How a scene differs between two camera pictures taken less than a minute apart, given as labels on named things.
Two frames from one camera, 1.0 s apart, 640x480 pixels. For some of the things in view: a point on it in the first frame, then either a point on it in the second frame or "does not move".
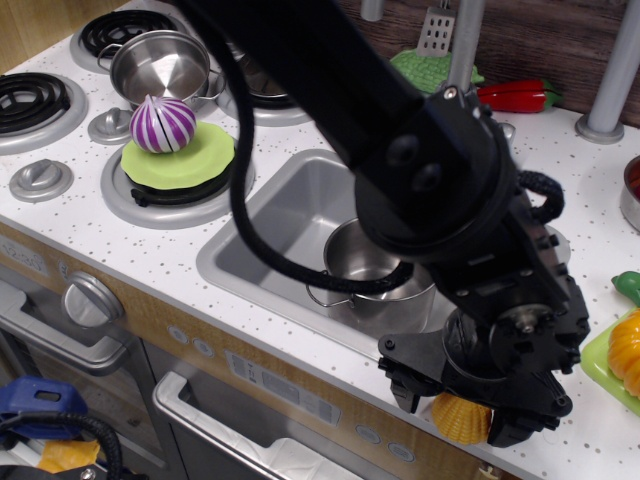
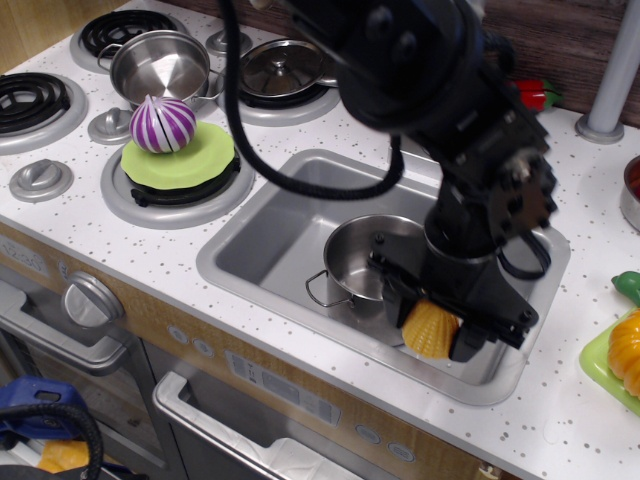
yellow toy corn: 460,420 to 428,331
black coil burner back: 119,27 does not move
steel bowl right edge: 630,193 does not move
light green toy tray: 594,362 does not move
